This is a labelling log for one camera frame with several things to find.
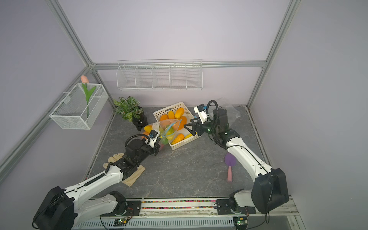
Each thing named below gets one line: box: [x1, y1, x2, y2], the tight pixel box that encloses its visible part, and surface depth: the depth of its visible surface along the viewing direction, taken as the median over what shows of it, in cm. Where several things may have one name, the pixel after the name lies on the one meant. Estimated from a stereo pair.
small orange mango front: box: [171, 133, 185, 145], surface depth 98 cm
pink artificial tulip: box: [80, 75, 97, 119], surface depth 82 cm
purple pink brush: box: [224, 152, 237, 183], surface depth 86 cm
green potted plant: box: [113, 96, 148, 132], surface depth 88 cm
